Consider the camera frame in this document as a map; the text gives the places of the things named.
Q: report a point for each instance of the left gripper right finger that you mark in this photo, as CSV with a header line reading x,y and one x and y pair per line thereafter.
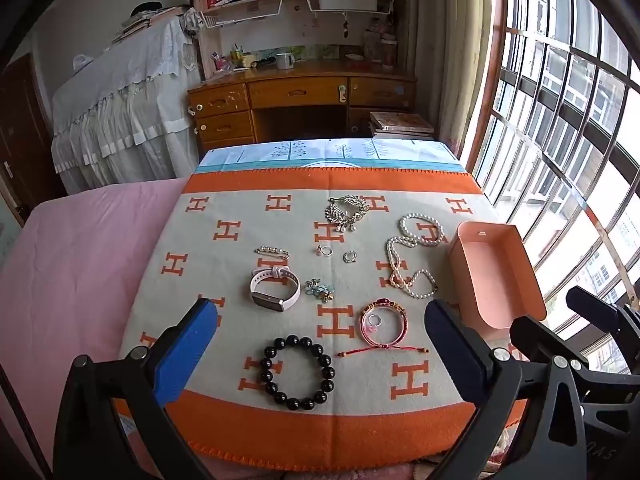
x,y
490,384

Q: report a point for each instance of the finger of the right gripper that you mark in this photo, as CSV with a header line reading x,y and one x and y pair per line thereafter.
x,y
548,357
608,318

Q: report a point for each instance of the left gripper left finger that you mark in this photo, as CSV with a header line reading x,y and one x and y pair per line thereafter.
x,y
90,441

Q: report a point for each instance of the pink jewelry box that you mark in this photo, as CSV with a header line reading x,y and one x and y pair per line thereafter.
x,y
494,279

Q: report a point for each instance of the blue flower brooch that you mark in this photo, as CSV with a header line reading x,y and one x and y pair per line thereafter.
x,y
319,290

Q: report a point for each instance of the pink smart watch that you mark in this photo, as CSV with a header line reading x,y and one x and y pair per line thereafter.
x,y
275,288

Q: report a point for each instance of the orange H pattern blanket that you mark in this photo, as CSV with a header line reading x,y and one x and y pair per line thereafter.
x,y
393,400

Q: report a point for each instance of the blue patterned bed sheet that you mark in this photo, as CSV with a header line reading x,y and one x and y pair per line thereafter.
x,y
346,153

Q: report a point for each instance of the stack of books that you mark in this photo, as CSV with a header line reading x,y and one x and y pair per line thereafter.
x,y
397,125

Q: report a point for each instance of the wooden desk with drawers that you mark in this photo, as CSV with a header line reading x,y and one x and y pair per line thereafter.
x,y
313,100

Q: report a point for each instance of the white lace covered furniture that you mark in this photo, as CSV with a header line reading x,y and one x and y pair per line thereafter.
x,y
124,117

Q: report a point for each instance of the beige curtain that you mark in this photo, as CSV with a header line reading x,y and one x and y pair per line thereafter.
x,y
447,50

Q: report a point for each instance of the white mug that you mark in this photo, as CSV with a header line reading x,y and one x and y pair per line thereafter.
x,y
285,61

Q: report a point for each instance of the wooden bookshelf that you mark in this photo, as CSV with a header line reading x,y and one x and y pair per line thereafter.
x,y
310,29

